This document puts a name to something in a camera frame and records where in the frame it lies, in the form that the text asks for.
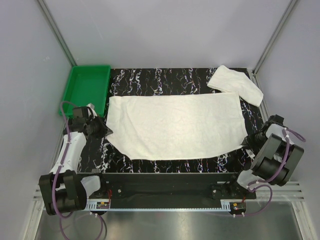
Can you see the connector board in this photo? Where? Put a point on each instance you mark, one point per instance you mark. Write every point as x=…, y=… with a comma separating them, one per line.
x=103, y=205
x=238, y=206

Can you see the green plastic tray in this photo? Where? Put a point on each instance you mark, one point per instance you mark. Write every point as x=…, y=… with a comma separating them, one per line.
x=88, y=84

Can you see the grey slotted cable duct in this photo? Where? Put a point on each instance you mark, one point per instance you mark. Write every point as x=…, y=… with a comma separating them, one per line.
x=189, y=206

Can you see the small white towel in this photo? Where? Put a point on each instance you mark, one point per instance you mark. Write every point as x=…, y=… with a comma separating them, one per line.
x=232, y=81

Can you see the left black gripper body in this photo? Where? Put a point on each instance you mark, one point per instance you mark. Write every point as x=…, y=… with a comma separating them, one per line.
x=98, y=129

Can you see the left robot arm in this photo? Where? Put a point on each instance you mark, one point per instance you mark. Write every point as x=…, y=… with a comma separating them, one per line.
x=63, y=190

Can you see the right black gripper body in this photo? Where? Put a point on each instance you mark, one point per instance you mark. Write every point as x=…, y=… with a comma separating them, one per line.
x=255, y=140

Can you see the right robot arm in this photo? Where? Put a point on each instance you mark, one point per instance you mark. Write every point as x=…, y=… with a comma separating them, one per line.
x=275, y=155

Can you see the right connector board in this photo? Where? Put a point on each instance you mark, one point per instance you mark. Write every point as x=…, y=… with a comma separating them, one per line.
x=238, y=206

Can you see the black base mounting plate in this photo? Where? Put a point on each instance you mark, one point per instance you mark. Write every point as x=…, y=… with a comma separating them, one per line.
x=186, y=177

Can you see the aluminium frame rail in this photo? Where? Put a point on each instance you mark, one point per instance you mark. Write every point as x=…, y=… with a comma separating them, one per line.
x=287, y=190

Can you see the left connector board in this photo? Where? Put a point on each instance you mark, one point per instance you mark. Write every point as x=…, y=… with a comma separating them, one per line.
x=103, y=205

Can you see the large white towel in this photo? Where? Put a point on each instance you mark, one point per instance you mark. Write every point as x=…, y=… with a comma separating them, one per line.
x=176, y=127

